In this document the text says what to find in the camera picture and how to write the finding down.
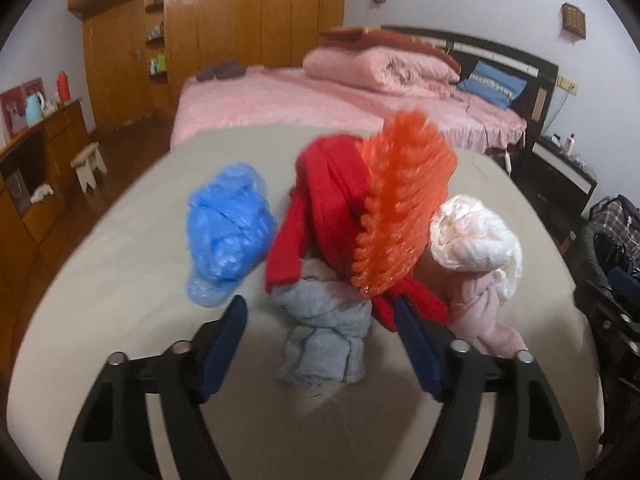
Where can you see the blue pillow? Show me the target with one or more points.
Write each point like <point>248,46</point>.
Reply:
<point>492,85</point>

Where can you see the pink knotted sock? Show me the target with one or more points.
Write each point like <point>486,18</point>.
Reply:
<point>474,303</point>

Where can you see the brown wall ornament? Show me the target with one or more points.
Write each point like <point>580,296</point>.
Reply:
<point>573,21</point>

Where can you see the red picture frame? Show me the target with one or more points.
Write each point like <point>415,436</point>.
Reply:
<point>13,105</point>

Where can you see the wall power outlet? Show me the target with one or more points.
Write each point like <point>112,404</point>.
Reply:
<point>567,85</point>

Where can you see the white plastic bag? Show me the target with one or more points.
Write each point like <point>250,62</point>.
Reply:
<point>466,236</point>

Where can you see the wooden wardrobe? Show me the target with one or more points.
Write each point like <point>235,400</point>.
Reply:
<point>139,53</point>

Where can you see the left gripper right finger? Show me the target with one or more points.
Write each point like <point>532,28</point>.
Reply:
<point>529,436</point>

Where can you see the black white nightstand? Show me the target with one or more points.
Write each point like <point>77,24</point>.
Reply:
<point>556,187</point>

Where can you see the beige table cloth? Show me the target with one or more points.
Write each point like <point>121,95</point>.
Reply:
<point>124,289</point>

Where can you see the pink bed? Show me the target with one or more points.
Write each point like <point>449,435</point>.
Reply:
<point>290,97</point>

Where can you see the blue plastic bag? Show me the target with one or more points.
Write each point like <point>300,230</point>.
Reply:
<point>230,229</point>

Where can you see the wooden side cabinet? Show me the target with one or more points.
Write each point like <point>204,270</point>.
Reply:
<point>37,184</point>

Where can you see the brown red pillow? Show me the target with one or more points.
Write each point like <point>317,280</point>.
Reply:
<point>358,39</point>

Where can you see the red thermos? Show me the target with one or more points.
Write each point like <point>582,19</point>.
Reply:
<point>63,87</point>

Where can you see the plaid cloth pile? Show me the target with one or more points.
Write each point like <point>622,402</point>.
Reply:
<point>620,217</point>

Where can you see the small white stool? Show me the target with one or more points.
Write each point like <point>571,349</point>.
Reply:
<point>86,163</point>

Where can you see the white lotion bottle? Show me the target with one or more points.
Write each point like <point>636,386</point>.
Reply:
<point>569,145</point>

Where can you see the light blue kettle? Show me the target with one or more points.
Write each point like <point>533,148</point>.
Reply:
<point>34,108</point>

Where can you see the orange foam net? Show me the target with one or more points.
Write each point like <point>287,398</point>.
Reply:
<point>410,164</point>

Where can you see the folded pink quilt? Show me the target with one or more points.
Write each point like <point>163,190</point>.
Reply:
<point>383,70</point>

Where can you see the black headboard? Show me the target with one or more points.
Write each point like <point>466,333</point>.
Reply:
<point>540,75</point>

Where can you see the red gloves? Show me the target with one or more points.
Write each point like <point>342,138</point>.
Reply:
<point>327,202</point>

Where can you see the grey slippers on bed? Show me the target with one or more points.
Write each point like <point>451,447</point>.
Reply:
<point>227,69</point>

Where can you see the grey knotted sock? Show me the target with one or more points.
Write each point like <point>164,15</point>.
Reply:
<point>331,321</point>

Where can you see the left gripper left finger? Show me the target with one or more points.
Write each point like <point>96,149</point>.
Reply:
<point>112,437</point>

